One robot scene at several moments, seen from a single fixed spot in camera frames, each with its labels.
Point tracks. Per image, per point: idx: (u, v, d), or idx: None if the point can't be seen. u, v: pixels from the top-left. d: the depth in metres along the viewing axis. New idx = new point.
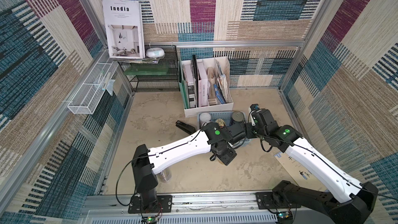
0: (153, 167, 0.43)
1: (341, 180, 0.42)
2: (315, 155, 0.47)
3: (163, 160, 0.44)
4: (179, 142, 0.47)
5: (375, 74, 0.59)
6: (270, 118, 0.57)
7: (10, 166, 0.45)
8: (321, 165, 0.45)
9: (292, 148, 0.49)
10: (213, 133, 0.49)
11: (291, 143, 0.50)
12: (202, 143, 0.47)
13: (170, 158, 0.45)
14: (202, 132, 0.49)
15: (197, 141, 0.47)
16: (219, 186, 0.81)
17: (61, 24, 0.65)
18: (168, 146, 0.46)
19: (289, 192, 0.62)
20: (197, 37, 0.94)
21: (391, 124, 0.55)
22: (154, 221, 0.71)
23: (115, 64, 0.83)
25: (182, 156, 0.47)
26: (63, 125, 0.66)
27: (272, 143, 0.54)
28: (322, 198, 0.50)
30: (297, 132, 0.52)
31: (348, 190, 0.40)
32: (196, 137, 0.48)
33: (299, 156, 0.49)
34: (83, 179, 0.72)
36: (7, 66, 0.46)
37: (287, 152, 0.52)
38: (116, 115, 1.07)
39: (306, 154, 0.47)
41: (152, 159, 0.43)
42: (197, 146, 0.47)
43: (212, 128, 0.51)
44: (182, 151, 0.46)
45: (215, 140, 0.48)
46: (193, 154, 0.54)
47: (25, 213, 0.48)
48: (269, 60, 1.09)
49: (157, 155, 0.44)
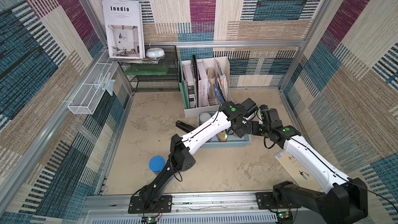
0: (190, 149, 0.53)
1: (328, 171, 0.44)
2: (308, 150, 0.50)
3: (196, 143, 0.54)
4: (202, 125, 0.56)
5: (375, 74, 0.59)
6: (276, 116, 0.63)
7: (10, 166, 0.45)
8: (312, 157, 0.49)
9: (288, 142, 0.54)
10: (230, 111, 0.57)
11: (288, 137, 0.55)
12: (223, 121, 0.55)
13: (200, 139, 0.54)
14: (221, 112, 0.57)
15: (219, 121, 0.56)
16: (219, 186, 0.81)
17: (60, 24, 0.65)
18: (195, 130, 0.56)
19: (288, 190, 0.63)
20: (197, 37, 0.94)
21: (391, 124, 0.55)
22: (154, 221, 0.71)
23: (115, 64, 0.83)
25: (210, 136, 0.57)
26: (63, 125, 0.66)
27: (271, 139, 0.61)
28: (316, 195, 0.51)
30: (296, 130, 0.57)
31: (332, 180, 0.42)
32: (216, 116, 0.57)
33: (294, 149, 0.53)
34: (83, 179, 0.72)
36: (7, 66, 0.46)
37: (284, 148, 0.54)
38: (116, 115, 1.07)
39: (299, 148, 0.52)
41: (186, 143, 0.53)
42: (221, 125, 0.56)
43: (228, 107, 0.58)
44: (208, 131, 0.55)
45: (233, 116, 0.56)
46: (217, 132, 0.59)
47: (25, 213, 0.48)
48: (269, 60, 1.09)
49: (189, 139, 0.54)
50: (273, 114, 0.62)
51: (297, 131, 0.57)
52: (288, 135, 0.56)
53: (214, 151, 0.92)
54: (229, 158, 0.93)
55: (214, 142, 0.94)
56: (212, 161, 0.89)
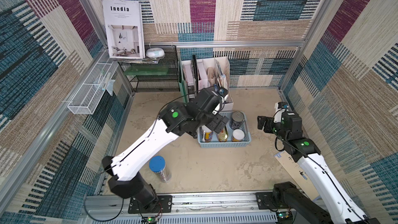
0: (119, 177, 0.40)
1: (342, 204, 0.41)
2: (325, 173, 0.46)
3: (126, 168, 0.40)
4: (137, 142, 0.41)
5: (375, 74, 0.59)
6: (299, 125, 0.55)
7: (10, 166, 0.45)
8: (327, 183, 0.45)
9: (304, 159, 0.50)
10: (169, 116, 0.41)
11: (304, 154, 0.51)
12: (161, 135, 0.40)
13: (132, 164, 0.40)
14: (158, 122, 0.42)
15: (155, 135, 0.41)
16: (219, 186, 0.81)
17: (60, 24, 0.65)
18: (128, 150, 0.42)
19: (288, 196, 0.63)
20: (197, 37, 0.94)
21: (391, 124, 0.55)
22: (154, 221, 0.71)
23: (115, 64, 0.83)
25: (147, 155, 0.42)
26: (63, 125, 0.66)
27: (287, 150, 0.55)
28: (321, 215, 0.49)
30: (316, 148, 0.52)
31: (345, 214, 0.40)
32: (152, 128, 0.41)
33: (310, 169, 0.49)
34: (83, 179, 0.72)
36: (7, 67, 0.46)
37: (298, 162, 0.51)
38: (116, 115, 1.07)
39: (316, 169, 0.48)
41: (115, 169, 0.40)
42: (156, 139, 0.40)
43: (169, 111, 0.42)
44: (140, 152, 0.40)
45: (174, 126, 0.40)
46: (159, 147, 0.43)
47: (25, 213, 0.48)
48: (269, 61, 1.10)
49: (119, 164, 0.41)
50: (294, 123, 0.54)
51: (316, 148, 0.52)
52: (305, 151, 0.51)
53: (214, 151, 0.92)
54: (229, 157, 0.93)
55: (215, 143, 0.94)
56: (212, 161, 0.89)
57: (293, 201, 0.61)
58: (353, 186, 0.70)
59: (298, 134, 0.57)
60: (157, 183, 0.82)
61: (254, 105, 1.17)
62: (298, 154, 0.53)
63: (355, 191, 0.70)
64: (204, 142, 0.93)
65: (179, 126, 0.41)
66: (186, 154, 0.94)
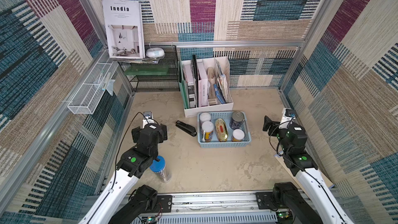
0: None
1: (337, 218, 0.43)
2: (321, 187, 0.49)
3: None
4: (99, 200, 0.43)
5: (375, 74, 0.59)
6: (304, 141, 0.55)
7: (10, 166, 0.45)
8: (323, 196, 0.47)
9: (301, 172, 0.53)
10: (128, 163, 0.48)
11: (302, 168, 0.53)
12: (125, 180, 0.46)
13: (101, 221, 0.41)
14: (118, 171, 0.47)
15: (120, 182, 0.45)
16: (219, 186, 0.81)
17: (60, 24, 0.65)
18: (89, 212, 0.41)
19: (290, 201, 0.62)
20: (198, 37, 0.94)
21: (391, 124, 0.55)
22: (154, 221, 0.71)
23: (115, 64, 0.83)
25: (114, 207, 0.44)
26: (63, 125, 0.66)
27: (286, 162, 0.59)
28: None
30: (314, 163, 0.54)
31: None
32: (115, 179, 0.46)
33: (306, 182, 0.52)
34: (83, 179, 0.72)
36: (7, 66, 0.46)
37: (296, 176, 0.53)
38: (116, 115, 1.07)
39: (312, 182, 0.50)
41: None
42: (123, 186, 0.45)
43: (127, 158, 0.49)
44: (109, 204, 0.42)
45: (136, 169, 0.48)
46: (123, 195, 0.47)
47: (25, 213, 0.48)
48: (269, 60, 1.09)
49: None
50: (299, 139, 0.54)
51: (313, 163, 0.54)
52: (302, 165, 0.54)
53: (214, 151, 0.92)
54: (229, 157, 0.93)
55: (215, 143, 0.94)
56: (212, 161, 0.89)
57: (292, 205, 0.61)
58: (352, 186, 0.71)
59: (301, 149, 0.58)
60: (157, 183, 0.82)
61: (254, 105, 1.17)
62: (296, 168, 0.55)
63: (355, 191, 0.69)
64: (204, 142, 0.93)
65: (138, 168, 0.49)
66: (186, 154, 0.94)
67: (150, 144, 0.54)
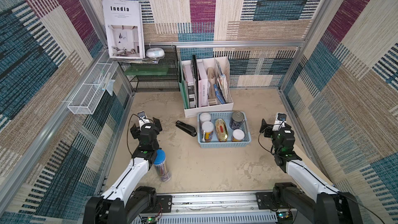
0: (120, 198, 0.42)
1: (319, 184, 0.48)
2: (305, 169, 0.55)
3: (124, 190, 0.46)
4: (122, 174, 0.51)
5: (375, 74, 0.59)
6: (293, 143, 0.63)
7: (10, 166, 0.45)
8: (307, 173, 0.53)
9: (288, 163, 0.61)
10: (141, 154, 0.62)
11: (288, 160, 0.62)
12: (140, 162, 0.57)
13: (128, 184, 0.48)
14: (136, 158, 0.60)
15: (137, 163, 0.57)
16: (219, 186, 0.81)
17: (60, 24, 0.65)
18: (117, 181, 0.49)
19: (288, 193, 0.62)
20: (198, 37, 0.94)
21: (392, 124, 0.55)
22: (154, 221, 0.71)
23: (115, 64, 0.83)
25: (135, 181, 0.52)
26: (63, 125, 0.66)
27: (275, 159, 0.67)
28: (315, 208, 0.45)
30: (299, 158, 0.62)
31: (321, 189, 0.46)
32: (132, 162, 0.57)
33: (294, 169, 0.58)
34: (83, 179, 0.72)
36: (7, 66, 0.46)
37: (286, 170, 0.62)
38: (116, 115, 1.07)
39: (298, 167, 0.57)
41: (112, 196, 0.43)
42: (141, 166, 0.56)
43: (140, 151, 0.64)
44: (133, 174, 0.52)
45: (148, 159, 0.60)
46: (139, 177, 0.55)
47: (25, 213, 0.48)
48: (269, 60, 1.09)
49: (115, 191, 0.45)
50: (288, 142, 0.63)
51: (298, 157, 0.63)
52: (289, 159, 0.61)
53: (214, 151, 0.92)
54: (229, 157, 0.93)
55: (215, 143, 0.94)
56: (212, 161, 0.89)
57: (289, 197, 0.62)
58: (352, 186, 0.71)
59: (289, 148, 0.66)
60: (156, 183, 0.82)
61: (254, 106, 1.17)
62: (284, 165, 0.63)
63: (355, 191, 0.70)
64: (204, 142, 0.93)
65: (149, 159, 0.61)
66: (186, 154, 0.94)
67: (152, 140, 0.66)
